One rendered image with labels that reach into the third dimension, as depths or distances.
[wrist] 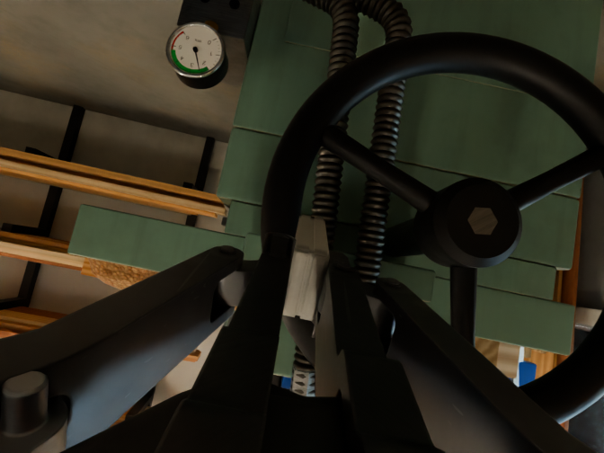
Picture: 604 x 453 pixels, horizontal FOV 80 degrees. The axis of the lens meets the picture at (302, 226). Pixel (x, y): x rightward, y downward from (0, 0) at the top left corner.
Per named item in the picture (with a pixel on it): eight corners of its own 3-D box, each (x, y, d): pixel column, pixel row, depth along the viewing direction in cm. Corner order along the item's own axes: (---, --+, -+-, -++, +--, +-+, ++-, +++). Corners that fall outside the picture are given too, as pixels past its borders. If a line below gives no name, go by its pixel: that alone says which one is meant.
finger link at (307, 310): (312, 251, 14) (330, 255, 14) (312, 216, 21) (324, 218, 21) (297, 319, 15) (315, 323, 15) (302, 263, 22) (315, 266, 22)
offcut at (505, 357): (475, 333, 47) (470, 366, 47) (500, 341, 44) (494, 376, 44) (495, 337, 49) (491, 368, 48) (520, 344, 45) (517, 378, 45)
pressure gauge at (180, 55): (235, 12, 39) (217, 83, 38) (239, 34, 43) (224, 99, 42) (177, -1, 39) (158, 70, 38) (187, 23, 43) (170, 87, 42)
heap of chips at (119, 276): (151, 270, 43) (143, 302, 42) (185, 269, 57) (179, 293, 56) (75, 254, 43) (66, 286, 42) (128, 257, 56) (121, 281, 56)
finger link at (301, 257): (297, 319, 15) (279, 315, 15) (302, 263, 22) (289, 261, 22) (312, 251, 14) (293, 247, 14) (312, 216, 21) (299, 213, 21)
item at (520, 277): (557, 267, 44) (553, 300, 43) (470, 267, 65) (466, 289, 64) (231, 199, 43) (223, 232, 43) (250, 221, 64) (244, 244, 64)
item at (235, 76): (258, -25, 42) (244, 38, 41) (265, 40, 55) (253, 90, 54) (188, -40, 42) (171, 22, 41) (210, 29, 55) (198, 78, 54)
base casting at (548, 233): (584, 199, 45) (576, 272, 44) (419, 237, 102) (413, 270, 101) (227, 124, 44) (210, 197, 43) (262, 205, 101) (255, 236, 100)
